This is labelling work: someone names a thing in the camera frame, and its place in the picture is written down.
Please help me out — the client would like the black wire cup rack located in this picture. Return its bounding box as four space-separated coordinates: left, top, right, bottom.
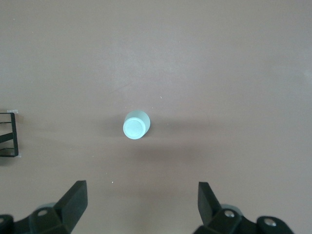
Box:
0 110 20 158

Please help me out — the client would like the pale green plastic cup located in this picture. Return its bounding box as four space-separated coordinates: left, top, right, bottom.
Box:
122 110 151 141

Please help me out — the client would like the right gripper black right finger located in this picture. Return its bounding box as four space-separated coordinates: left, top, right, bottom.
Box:
192 181 293 234

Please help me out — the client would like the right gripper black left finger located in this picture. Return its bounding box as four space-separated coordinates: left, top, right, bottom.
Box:
0 180 88 234

